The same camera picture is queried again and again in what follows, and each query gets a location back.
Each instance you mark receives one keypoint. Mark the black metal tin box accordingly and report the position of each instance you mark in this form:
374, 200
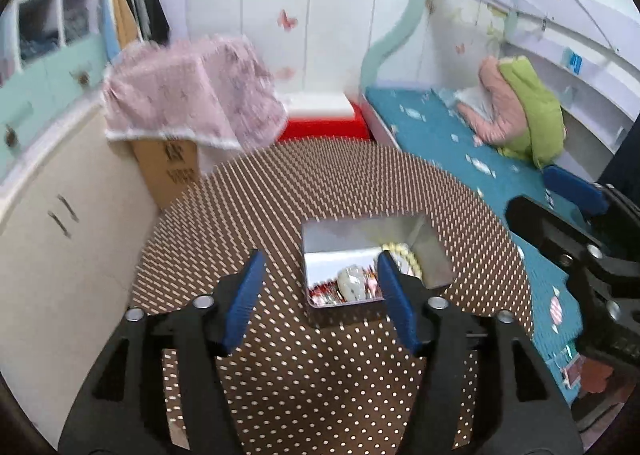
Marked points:
360, 235

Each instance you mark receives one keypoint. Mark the cream cabinet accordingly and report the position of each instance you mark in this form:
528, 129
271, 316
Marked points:
65, 235

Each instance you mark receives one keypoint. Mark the teal bed sheet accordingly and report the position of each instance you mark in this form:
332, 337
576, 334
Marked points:
440, 135

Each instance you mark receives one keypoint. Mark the pale pink wall sticker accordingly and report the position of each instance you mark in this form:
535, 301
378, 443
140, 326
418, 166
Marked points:
285, 72

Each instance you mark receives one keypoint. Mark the teal drawer unit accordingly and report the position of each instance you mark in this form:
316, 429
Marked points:
45, 90

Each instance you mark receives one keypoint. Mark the pink quilt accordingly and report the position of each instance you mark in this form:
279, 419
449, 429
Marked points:
492, 100

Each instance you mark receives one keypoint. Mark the green quilt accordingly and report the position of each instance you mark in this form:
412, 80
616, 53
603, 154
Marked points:
537, 110

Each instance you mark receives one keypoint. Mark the pink checked cloth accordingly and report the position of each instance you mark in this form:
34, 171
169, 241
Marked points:
190, 90

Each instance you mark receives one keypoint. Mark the cardboard box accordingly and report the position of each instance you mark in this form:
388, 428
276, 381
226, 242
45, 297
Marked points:
170, 167

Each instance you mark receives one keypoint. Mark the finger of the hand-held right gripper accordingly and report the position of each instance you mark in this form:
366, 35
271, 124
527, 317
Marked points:
545, 222
575, 192

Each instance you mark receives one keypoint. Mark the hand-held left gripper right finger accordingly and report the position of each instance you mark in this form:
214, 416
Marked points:
395, 305

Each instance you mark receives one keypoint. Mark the red and white box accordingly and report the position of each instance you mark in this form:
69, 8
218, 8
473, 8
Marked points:
320, 115

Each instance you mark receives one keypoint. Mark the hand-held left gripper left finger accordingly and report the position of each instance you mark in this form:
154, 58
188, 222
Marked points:
245, 302

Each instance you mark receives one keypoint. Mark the hanging clothes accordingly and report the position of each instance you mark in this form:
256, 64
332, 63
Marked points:
135, 5

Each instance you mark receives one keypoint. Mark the pink butterfly wall sticker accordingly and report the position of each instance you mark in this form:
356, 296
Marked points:
287, 20

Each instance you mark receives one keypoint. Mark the white cubby shelf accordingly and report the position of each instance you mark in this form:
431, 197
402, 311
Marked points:
50, 0

